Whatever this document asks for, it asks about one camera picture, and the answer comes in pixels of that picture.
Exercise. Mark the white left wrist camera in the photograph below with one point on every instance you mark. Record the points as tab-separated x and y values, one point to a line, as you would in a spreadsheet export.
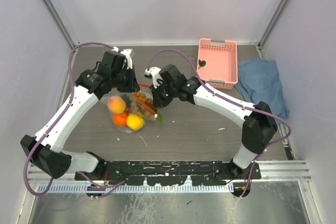
128	53

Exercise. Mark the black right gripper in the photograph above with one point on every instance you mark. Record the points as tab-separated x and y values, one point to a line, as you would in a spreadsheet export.
157	100

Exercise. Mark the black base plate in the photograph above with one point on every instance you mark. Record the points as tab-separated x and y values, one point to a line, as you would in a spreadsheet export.
136	173

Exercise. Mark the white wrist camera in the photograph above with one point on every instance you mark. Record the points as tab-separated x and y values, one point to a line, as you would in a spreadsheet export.
153	73
128	53

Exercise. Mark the aluminium front rail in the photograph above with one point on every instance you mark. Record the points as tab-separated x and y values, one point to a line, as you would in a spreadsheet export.
270	170

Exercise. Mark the pink plastic basket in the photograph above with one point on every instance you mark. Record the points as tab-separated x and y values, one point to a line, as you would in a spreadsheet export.
221	70

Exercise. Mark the yellow lemon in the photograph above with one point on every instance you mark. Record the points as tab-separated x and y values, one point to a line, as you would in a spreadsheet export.
135	122

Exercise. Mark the white slotted cable duct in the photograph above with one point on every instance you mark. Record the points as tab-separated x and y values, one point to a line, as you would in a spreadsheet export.
126	189

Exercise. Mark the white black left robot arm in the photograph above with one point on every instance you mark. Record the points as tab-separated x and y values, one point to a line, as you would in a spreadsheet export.
45	149

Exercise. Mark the blue cloth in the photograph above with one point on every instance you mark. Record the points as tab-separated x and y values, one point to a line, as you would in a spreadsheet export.
258	80

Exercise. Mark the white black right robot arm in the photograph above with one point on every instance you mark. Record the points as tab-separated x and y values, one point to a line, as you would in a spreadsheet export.
257	125

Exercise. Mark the clear zip bag orange zipper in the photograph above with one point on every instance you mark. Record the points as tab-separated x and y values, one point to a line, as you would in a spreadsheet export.
143	88

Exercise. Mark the small green leaf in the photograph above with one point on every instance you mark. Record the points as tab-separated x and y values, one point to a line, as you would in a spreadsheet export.
201	63

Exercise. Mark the brown longan bunch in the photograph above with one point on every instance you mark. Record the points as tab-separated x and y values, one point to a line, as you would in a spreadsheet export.
141	103

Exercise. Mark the orange tangerine with leaf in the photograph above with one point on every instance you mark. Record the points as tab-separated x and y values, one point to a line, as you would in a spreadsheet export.
120	120

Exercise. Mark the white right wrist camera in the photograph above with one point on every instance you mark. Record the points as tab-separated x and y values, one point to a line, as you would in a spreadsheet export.
153	73

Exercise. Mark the orange fruit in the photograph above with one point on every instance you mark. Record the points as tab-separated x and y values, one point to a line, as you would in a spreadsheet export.
116	105

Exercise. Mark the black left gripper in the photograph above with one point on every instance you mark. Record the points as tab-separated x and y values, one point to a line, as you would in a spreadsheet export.
133	86

